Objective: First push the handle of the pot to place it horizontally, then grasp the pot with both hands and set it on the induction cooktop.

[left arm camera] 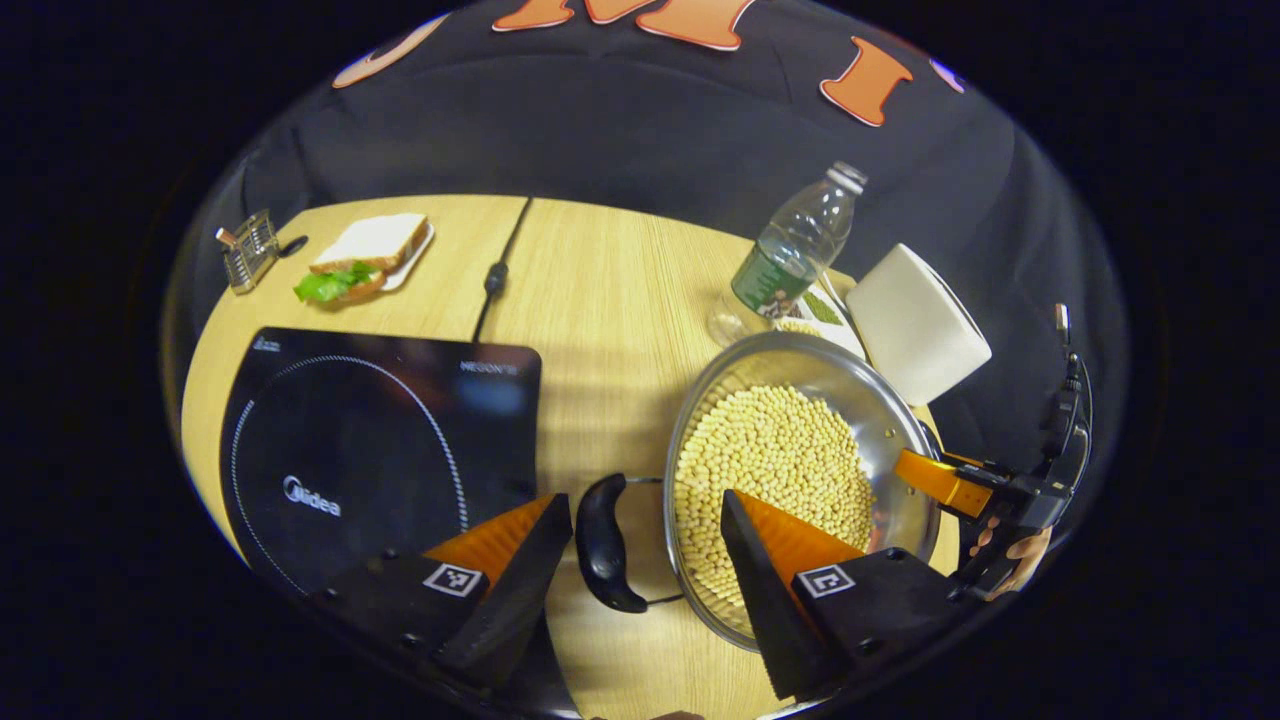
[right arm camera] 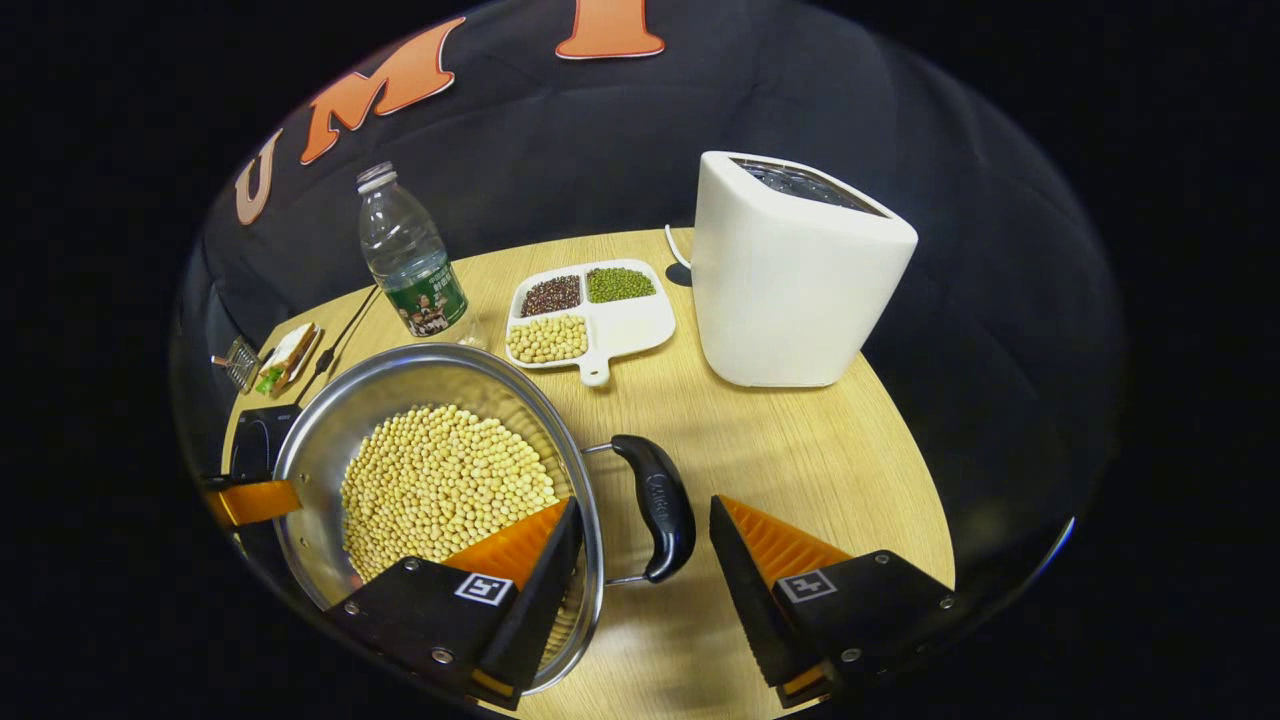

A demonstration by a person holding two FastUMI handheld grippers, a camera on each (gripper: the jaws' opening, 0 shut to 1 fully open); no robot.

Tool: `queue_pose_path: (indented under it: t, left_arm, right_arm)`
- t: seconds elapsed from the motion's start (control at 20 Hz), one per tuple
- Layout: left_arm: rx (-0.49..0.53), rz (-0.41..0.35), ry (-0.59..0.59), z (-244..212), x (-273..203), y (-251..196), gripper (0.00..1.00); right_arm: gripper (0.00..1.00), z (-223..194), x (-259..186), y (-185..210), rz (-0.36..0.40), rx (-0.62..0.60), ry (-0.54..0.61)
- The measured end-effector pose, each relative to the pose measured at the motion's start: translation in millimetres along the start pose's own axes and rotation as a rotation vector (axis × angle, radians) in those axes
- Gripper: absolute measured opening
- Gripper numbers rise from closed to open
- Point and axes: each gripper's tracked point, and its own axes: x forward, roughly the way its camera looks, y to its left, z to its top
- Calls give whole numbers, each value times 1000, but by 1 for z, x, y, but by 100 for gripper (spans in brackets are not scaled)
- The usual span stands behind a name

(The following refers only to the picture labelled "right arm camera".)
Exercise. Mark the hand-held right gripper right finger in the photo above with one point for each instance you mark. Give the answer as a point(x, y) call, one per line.
point(745, 590)

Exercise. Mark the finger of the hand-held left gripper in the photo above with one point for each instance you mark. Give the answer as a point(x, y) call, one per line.
point(255, 500)

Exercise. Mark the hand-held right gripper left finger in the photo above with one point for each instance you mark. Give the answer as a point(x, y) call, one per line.
point(535, 590)

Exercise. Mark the black induction cooktop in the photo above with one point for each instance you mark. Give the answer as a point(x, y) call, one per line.
point(255, 440)

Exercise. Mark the stainless steel pot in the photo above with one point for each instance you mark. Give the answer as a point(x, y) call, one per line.
point(330, 450)

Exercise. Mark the pile of soybeans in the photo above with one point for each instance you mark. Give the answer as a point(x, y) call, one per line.
point(440, 480)

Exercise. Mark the sandwich with lettuce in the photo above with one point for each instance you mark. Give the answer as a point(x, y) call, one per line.
point(285, 358)

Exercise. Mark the small white plate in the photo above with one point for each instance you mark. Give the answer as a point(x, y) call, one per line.
point(312, 355)

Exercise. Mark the small heap of soybeans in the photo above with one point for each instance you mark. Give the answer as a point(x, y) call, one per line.
point(547, 338)

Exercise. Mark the white divided tray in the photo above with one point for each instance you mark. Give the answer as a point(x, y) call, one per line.
point(630, 325)

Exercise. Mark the clear plastic water bottle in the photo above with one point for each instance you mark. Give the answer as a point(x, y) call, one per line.
point(410, 260)

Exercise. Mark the heap of red beans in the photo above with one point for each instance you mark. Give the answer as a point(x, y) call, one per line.
point(551, 295)

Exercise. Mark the white toaster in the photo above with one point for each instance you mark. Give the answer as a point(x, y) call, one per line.
point(790, 290)

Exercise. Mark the heap of green mung beans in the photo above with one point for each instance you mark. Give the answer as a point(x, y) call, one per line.
point(620, 284)

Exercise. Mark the black backdrop cloth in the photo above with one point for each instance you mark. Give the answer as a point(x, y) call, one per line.
point(600, 150)

